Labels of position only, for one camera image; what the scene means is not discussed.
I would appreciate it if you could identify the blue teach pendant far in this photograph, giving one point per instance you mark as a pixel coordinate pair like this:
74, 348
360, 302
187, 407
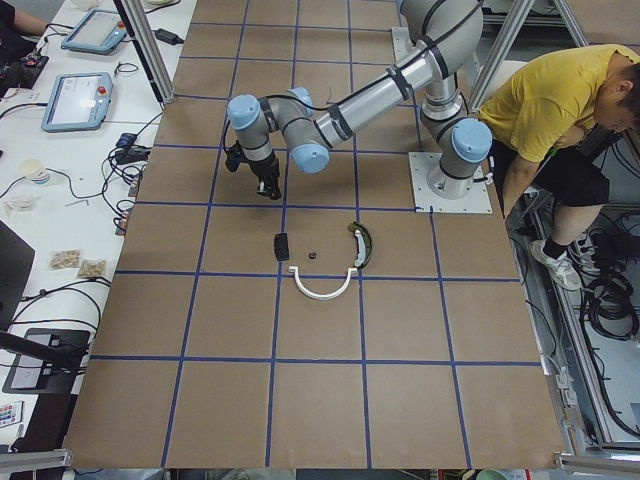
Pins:
99, 32

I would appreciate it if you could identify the olive green brake shoe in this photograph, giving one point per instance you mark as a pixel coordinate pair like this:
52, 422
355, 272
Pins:
364, 244

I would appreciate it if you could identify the black power adapter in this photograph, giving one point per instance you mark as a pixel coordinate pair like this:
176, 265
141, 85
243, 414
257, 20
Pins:
167, 37

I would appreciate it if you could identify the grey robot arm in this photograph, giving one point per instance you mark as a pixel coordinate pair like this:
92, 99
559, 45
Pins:
443, 35

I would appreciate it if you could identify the small blue checkered device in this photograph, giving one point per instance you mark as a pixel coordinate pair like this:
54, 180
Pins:
126, 140

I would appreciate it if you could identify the blue teach pendant near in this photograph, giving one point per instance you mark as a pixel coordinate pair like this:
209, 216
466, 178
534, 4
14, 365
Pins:
78, 102

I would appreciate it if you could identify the small black plastic part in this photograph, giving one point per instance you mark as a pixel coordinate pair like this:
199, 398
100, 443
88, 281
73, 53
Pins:
281, 247

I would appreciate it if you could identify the aluminium frame post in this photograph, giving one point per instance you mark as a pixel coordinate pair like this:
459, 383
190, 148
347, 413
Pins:
140, 32

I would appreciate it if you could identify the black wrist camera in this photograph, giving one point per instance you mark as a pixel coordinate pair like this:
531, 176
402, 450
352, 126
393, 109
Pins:
234, 157

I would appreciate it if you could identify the person in yellow shirt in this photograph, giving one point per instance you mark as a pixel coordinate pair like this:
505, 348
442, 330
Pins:
538, 118

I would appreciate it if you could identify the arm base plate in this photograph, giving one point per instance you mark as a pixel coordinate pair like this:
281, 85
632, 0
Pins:
405, 49
435, 192

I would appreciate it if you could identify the blue teach pendant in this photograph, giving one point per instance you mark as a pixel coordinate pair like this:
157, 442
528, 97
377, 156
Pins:
78, 102
99, 32

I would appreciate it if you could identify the white curved plastic arc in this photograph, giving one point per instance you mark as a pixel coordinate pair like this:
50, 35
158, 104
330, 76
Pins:
322, 289

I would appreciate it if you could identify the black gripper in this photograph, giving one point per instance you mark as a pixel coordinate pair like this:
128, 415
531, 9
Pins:
265, 170

